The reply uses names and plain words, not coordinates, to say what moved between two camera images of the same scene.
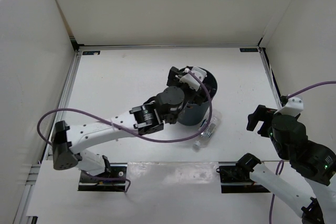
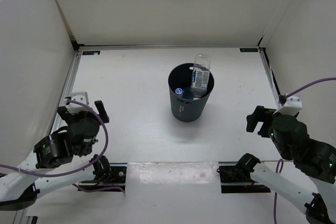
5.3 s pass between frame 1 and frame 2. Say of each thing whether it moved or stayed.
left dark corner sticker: stayed
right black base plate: stayed
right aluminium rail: stayed
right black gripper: stayed
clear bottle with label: moved
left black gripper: moved
